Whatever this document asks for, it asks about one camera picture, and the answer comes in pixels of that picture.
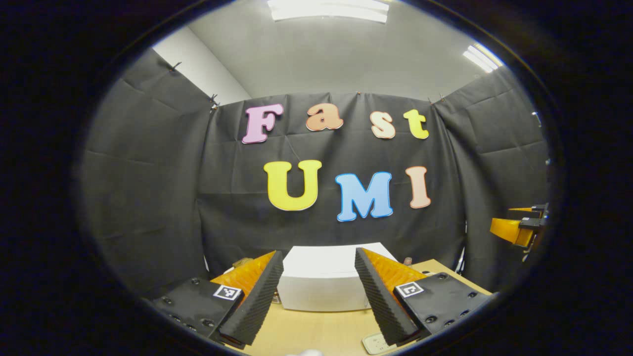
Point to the black backdrop cloth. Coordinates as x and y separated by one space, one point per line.
148 198

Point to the long ceiling light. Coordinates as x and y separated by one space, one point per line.
329 10

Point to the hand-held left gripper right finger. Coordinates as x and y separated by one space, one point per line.
381 296

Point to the pale green square plate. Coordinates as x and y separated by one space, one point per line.
373 343

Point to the brown bread slice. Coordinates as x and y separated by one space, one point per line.
242 262

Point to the white microwave oven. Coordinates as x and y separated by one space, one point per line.
321 277

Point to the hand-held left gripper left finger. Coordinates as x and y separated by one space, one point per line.
257 296

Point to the small ceiling light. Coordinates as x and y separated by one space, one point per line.
482 58

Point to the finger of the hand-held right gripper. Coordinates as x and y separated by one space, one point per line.
531 210
514 231

